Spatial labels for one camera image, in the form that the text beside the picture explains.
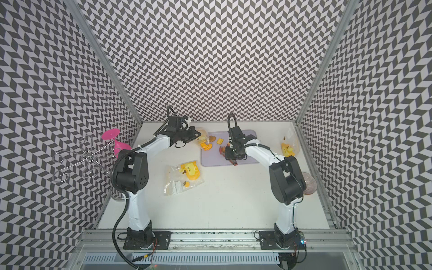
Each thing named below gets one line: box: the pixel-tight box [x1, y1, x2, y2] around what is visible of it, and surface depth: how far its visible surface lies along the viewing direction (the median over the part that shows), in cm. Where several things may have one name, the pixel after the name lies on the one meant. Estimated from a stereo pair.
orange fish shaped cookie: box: [200, 142, 213, 151], surface depth 104 cm
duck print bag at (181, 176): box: [163, 159, 205, 196], surface depth 92 cm
